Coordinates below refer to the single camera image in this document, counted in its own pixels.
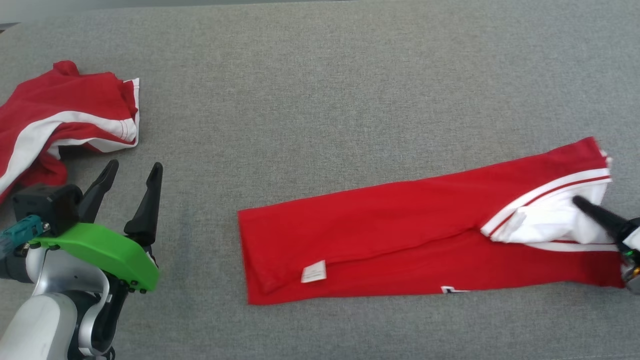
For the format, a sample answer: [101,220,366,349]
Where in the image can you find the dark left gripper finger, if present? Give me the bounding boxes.
[79,159,120,224]
[123,162,164,247]

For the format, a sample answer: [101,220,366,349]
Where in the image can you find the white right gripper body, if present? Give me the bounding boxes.
[616,217,640,296]

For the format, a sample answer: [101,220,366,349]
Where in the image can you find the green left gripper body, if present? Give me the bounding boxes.
[30,222,161,296]

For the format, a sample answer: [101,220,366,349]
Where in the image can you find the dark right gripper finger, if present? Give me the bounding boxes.
[572,195,629,237]

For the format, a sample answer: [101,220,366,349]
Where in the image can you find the red trousers with white panel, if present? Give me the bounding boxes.
[237,136,626,306]

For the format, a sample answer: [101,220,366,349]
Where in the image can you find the red garment broad white stripe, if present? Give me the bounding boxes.
[0,60,140,203]

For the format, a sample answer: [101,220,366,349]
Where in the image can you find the teal left camera connector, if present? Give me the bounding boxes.
[0,215,46,256]

